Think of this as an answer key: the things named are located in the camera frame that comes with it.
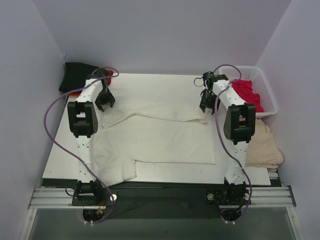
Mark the red folded t-shirt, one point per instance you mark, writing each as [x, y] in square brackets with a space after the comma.
[110, 77]

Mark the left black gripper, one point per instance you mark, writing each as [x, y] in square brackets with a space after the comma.
[105, 99]

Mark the white plastic basket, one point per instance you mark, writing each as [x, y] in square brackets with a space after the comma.
[255, 90]

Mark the black folded t-shirt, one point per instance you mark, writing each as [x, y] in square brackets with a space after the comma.
[75, 76]

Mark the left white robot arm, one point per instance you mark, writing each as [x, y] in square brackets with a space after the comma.
[84, 124]

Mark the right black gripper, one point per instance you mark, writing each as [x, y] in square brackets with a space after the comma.
[206, 99]

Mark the cream white t-shirt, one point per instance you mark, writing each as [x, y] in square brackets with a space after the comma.
[150, 132]

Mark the orange folded t-shirt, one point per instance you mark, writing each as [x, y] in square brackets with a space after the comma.
[74, 95]

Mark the aluminium mounting rail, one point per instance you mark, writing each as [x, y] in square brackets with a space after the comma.
[265, 197]

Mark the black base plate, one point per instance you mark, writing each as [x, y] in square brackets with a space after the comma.
[167, 210]

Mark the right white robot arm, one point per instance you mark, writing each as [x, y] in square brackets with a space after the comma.
[235, 121]

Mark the beige folded cloth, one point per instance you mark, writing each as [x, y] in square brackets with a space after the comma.
[262, 151]

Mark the magenta crumpled t-shirt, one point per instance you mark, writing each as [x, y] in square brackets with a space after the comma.
[244, 88]

